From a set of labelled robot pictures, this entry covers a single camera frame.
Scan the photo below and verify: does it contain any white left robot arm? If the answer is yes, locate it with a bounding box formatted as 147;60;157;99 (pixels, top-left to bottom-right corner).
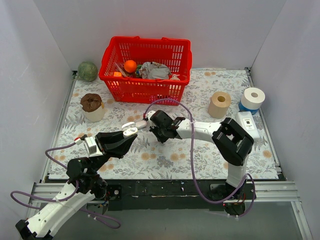
15;131;138;240

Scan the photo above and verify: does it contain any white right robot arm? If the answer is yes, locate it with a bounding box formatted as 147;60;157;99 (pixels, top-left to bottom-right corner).
146;110;254;199

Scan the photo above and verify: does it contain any brown topped paper roll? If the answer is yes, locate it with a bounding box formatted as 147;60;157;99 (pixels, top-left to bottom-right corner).
80;93;106;122

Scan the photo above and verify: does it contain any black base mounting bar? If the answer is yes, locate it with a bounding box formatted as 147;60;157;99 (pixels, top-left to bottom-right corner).
84;178;251;211

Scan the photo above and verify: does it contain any floral patterned table mat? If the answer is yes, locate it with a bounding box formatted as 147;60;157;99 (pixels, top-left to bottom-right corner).
48;69;278;180

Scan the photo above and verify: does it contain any crumpled silver foil bag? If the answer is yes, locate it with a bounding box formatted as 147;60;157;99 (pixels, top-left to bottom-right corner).
139;61;172;80

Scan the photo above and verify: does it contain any red plastic shopping basket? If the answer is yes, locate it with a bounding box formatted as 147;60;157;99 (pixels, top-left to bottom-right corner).
98;36;192;105

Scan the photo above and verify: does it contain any beige paper roll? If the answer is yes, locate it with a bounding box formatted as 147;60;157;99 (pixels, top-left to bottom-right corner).
207;91;232;119

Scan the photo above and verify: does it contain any small orange cube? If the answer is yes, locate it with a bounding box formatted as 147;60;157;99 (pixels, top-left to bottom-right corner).
113;72;122;77

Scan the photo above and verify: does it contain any green textured ball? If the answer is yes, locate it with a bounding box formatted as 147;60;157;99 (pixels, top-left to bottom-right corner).
77;61;99;82

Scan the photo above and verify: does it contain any orange fruit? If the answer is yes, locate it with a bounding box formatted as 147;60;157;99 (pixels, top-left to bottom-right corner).
123;60;137;73

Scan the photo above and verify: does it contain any blue tape roll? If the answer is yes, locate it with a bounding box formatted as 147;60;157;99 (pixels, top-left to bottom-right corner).
238;101;258;115

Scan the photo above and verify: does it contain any white rectangular box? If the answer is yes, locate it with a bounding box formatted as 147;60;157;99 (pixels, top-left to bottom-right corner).
235;111;260;140

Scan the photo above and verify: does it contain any white toilet paper roll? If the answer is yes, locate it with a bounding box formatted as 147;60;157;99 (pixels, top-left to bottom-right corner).
240;87;266;110

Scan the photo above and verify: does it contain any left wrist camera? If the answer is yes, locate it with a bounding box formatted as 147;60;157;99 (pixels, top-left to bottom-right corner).
74;134;103;158

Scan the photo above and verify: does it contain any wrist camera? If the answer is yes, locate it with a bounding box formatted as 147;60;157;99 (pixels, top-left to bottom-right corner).
143;110;156;126
74;134;103;158

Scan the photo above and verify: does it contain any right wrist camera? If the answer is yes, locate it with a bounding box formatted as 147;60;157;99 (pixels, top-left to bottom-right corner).
143;110;156;126

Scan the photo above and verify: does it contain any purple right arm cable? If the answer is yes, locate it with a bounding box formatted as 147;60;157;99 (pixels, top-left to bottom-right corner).
144;98;257;217

